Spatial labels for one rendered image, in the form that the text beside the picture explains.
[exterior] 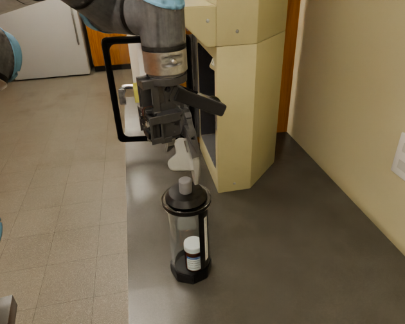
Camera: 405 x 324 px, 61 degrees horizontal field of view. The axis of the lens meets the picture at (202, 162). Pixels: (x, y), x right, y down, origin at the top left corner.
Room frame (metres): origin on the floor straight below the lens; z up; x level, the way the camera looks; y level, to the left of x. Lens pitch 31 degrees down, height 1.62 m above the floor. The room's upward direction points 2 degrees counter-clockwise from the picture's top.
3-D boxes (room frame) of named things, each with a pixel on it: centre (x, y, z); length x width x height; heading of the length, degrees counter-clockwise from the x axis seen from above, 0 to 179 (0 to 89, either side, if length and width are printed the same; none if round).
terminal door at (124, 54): (1.22, 0.18, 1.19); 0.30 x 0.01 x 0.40; 91
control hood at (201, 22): (1.07, 0.04, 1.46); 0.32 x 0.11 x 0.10; 10
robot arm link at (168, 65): (0.60, 0.06, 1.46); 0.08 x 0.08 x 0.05
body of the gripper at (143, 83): (0.60, 0.06, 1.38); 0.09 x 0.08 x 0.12; 115
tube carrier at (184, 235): (0.61, 0.04, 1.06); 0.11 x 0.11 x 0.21
